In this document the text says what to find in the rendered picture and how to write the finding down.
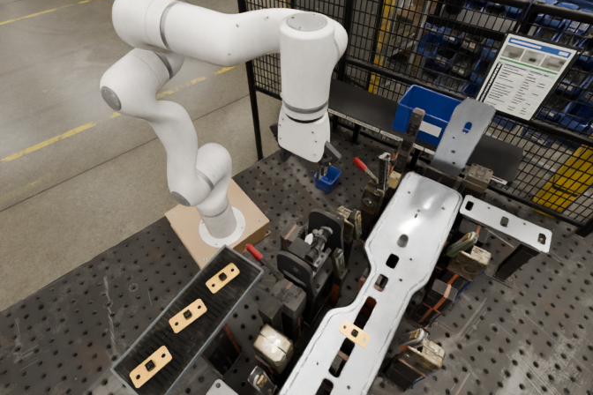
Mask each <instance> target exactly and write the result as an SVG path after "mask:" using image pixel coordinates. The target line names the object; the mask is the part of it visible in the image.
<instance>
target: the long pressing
mask: <svg viewBox="0 0 593 395"><path fill-rule="evenodd" d="M408 191H409V192H410V193H408ZM462 201H463V198H462V195H461V194H460V193H459V192H458V191H457V190H453V189H451V188H449V187H447V186H445V185H443V184H441V183H437V182H435V181H433V180H431V179H429V178H427V177H425V176H422V175H420V174H417V173H415V172H408V173H407V174H406V175H405V176H404V177H403V179H402V181H401V183H400V185H399V186H398V188H397V190H396V191H395V193H394V194H393V196H392V197H391V199H390V201H389V202H388V204H387V206H386V208H385V210H384V211H383V213H382V214H381V215H380V217H379V219H378V221H377V222H376V224H375V226H374V227H373V229H372V231H371V232H370V234H369V235H368V237H367V238H366V240H365V242H364V254H365V256H366V259H367V261H368V264H369V266H370V272H369V274H368V276H367V278H366V280H365V281H364V284H363V285H362V287H361V288H360V290H359V292H358V294H357V296H356V298H355V300H354V301H353V302H352V303H351V304H350V305H348V306H344V307H340V308H335V309H330V310H329V311H328V312H327V313H326V314H325V315H324V317H323V318H322V320H321V322H320V323H319V326H318V328H317V329H316V331H315V332H314V333H313V335H312V337H311V339H310V341H309V342H308V344H307V346H306V347H305V349H304V351H303V352H302V354H301V355H300V357H299V359H298V360H297V362H296V364H295V366H294V368H293V369H292V370H291V372H290V373H289V376H288V377H287V379H286V381H285V382H284V384H283V386H282V387H281V389H280V390H279V392H278V394H277V395H315V394H316V392H317V390H318V388H319V387H320V385H321V383H322V381H323V380H324V379H328V380H329V381H330V382H332V383H333V385H334V388H333V389H332V391H331V393H330V395H368V392H369V390H370V389H371V387H372V383H373V381H374V379H375V376H376V375H377V373H378V371H379V367H380V365H381V363H382V362H383V359H384V357H385V355H386V353H387V349H388V348H389V346H390V344H391V341H392V339H393V337H394V334H395V332H396V330H397V328H398V326H399V323H400V322H401V320H402V316H403V314H404V312H405V310H406V308H407V306H408V304H409V301H410V298H411V296H412V295H413V294H414V293H415V292H416V291H418V290H419V289H420V288H422V287H423V286H425V285H426V284H427V283H428V281H429V279H430V277H431V275H432V272H433V269H434V267H435V265H436V263H437V261H438V259H439V255H440V253H441V251H442V249H443V247H444V244H445V242H446V240H447V237H448V235H449V232H450V230H451V228H452V225H453V224H454V220H455V218H456V216H457V213H458V212H459V210H460V207H461V205H462ZM442 207H443V208H445V210H443V209H442ZM418 209H420V212H418V211H417V210H418ZM416 213H417V214H418V215H417V218H415V217H414V216H415V215H416ZM401 234H407V235H408V236H409V241H408V243H407V246H406V247H400V246H399V245H398V244H397V240H398V239H399V236H400V235H401ZM391 254H394V255H396V256H397V257H398V258H399V260H398V262H397V264H396V266H395V268H394V269H392V268H390V267H388V266H387V265H386V262H387V260H388V258H389V256H390V255H391ZM410 258H412V260H410ZM380 274H382V275H384V276H386V277H387V278H388V282H387V284H386V286H385V288H384V289H383V291H382V292H380V291H378V290H376V289H375V288H374V284H375V282H376V280H377V278H378V276H379V275H380ZM399 279H402V281H399ZM367 297H371V298H372V299H374V300H375V301H376V305H375V307H374V309H373V311H372V313H371V315H370V317H369V319H368V321H367V323H366V325H365V327H364V328H363V331H364V332H366V333H367V334H369V335H370V336H371V338H370V340H369V342H368V344H367V346H366V348H362V347H361V346H359V345H358V344H357V343H355V346H354V348H353V350H352V352H351V354H350V356H349V358H348V360H347V362H346V364H345V365H344V367H343V369H342V372H341V374H340V375H339V377H334V376H332V375H331V374H330V373H329V368H330V366H331V364H332V363H333V361H334V358H335V356H336V355H337V353H338V351H339V350H340V348H341V346H342V343H343V341H344V340H345V339H346V338H347V337H346V336H345V335H343V334H342V333H340V332H339V328H340V326H341V324H342V322H343V320H344V319H346V320H348V321H349V322H351V323H352V324H354V322H355V320H356V318H357V315H358V314H359V312H360V310H361V308H362V307H363V305H364V302H365V301H366V299H367ZM316 362H317V363H318V364H319V365H316ZM348 385H349V386H350V389H348V388H347V386H348Z"/></svg>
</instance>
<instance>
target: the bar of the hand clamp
mask: <svg viewBox="0 0 593 395"><path fill-rule="evenodd" d="M377 159H379V185H378V189H381V190H383V191H385V190H387V184H388V174H389V164H390V162H391V165H392V167H394V166H396V164H397V161H398V160H397V158H394V159H392V160H391V158H390V153H386V152H384V153H383V154H382V155H380V156H377ZM385 187H386V189H385Z"/></svg>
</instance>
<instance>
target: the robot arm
mask: <svg viewBox="0 0 593 395"><path fill-rule="evenodd" d="M112 21H113V26H114V28H115V30H116V33H117V34H118V36H119V37H120V38H121V39H122V40H123V41H125V42H126V43H128V44H129V45H131V46H133V47H134V48H135V49H133V50H132V51H131V52H129V53H128V54H127V55H125V56H124V57H123V58H121V59H120V60H119V61H117V62H116V63H115V64H113V65H112V66H111V67H110V68H109V69H108V70H107V71H106V72H105V73H104V74H103V76H102V77H101V82H100V89H101V95H102V98H103V99H104V100H105V101H106V103H107V104H108V105H109V106H110V107H111V108H112V109H114V110H115V111H116V112H118V113H120V114H123V115H125V116H131V117H136V118H139V119H143V120H145V121H147V122H148V123H149V124H150V125H151V126H152V128H153V129H154V131H155V133H156V134H157V136H158V138H159V139H160V141H161V142H162V144H163V146H164V148H165V150H166V154H167V177H168V185H169V190H170V193H171V195H172V197H173V198H174V199H175V200H176V201H177V202H178V203H179V204H181V205H183V206H187V207H193V206H196V208H197V210H198V212H199V215H200V217H201V219H202V220H201V222H200V224H199V234H200V236H201V238H202V240H203V241H204V242H205V243H206V244H207V245H209V246H212V247H215V248H221V247H222V246H223V244H226V245H228V246H230V245H232V244H234V243H235V242H237V241H238V240H239V239H240V238H241V236H242V235H243V233H244V230H245V219H244V216H243V214H242V213H241V212H240V211H239V210H237V209H236V208H235V207H232V206H231V204H230V202H229V198H228V195H227V191H228V187H229V182H230V177H231V173H232V159H231V157H230V155H229V152H228V151H227V149H226V148H224V147H223V146H222V145H219V144H216V143H207V144H205V145H203V146H201V147H200V149H198V147H199V145H198V136H197V133H196V131H195V128H194V126H193V123H192V121H191V118H190V117H189V115H188V113H187V112H186V110H185V109H184V108H183V107H182V106H181V105H179V104H177V103H175V102H173V101H158V100H156V94H157V91H158V90H159V89H161V88H162V87H163V86H164V85H165V84H166V83H167V82H169V81H170V80H171V79H172V78H173V77H174V76H175V75H176V74H177V73H178V72H179V71H180V69H181V67H182V66H183V63H184V57H185V56H188V57H192V58H195V59H199V60H201V61H204V62H208V63H212V64H215V65H219V66H223V67H233V66H237V65H239V64H242V63H245V62H248V61H250V60H252V59H254V58H257V57H260V56H265V55H269V54H274V53H281V97H282V106H281V112H280V116H279V122H278V123H273V124H272V125H271V126H270V127H269V128H270V130H271V132H273V134H274V138H275V140H276V141H277V142H278V144H279V145H278V146H279V148H281V161H282V162H285V161H286V160H287V159H288V158H289V157H290V156H291V155H292V153H295V154H297V155H299V156H301V157H303V158H305V159H307V160H310V161H313V162H318V164H319V165H318V167H317V175H316V179H317V180H319V179H320V178H321V177H322V176H325V175H326V174H327V167H330V166H333V164H335V163H336V162H337V161H338V160H339V159H340V158H341V157H342V155H341V154H340V153H339V152H338V151H337V150H336V149H335V148H334V147H333V146H332V145H331V144H330V143H329V142H330V126H329V118H328V113H327V108H328V99H329V89H330V80H331V75H332V72H333V69H334V66H335V65H336V64H337V62H338V61H339V60H340V58H341V57H342V55H343V54H344V52H345V50H346V48H347V45H348V36H347V33H346V31H345V29H344V28H343V27H342V25H340V24H339V23H338V22H336V21H334V20H333V19H330V18H329V17H327V16H325V15H322V14H319V13H316V12H307V11H300V10H294V9H285V8H270V9H262V10H256V11H248V12H244V13H239V14H225V13H221V12H218V11H212V10H209V9H206V8H202V7H199V6H196V5H193V4H187V3H183V2H180V1H177V0H115V2H114V3H113V7H112ZM328 154H329V155H330V156H331V157H329V155H328ZM322 156H323V157H324V160H322V159H321V157H322Z"/></svg>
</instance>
